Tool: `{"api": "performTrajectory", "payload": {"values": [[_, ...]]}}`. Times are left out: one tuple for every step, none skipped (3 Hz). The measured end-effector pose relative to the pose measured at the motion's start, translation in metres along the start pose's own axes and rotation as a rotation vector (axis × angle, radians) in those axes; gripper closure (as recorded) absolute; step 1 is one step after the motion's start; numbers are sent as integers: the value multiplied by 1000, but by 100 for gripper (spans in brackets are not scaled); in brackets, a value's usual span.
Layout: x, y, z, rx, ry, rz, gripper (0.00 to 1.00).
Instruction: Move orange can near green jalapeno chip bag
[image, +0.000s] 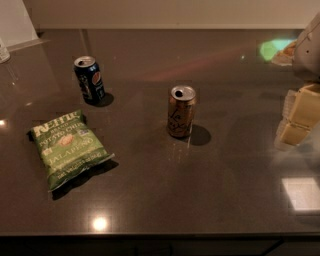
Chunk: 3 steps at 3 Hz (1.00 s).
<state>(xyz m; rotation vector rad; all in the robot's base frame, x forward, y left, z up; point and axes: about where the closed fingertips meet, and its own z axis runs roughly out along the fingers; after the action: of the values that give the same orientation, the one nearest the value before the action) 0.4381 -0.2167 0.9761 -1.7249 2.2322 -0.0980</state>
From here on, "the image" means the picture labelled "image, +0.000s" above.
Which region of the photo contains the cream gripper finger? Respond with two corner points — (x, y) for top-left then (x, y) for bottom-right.
(274, 90), (296, 151)
(289, 83), (320, 146)

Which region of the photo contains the orange LaCroix can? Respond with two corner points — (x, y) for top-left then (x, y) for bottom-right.
(167, 85), (197, 138)

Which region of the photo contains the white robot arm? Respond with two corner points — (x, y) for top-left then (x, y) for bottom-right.
(272, 13), (320, 151)

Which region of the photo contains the blue Pepsi can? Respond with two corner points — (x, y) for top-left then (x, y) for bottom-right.
(74, 56), (105, 105)

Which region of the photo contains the green jalapeno chip bag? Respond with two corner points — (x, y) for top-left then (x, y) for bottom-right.
(30, 110), (114, 191)

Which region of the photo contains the white board at corner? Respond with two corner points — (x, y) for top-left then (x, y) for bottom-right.
(0, 0), (47, 52)

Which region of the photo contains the clear plastic bottle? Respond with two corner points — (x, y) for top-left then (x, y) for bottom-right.
(0, 38), (11, 63)

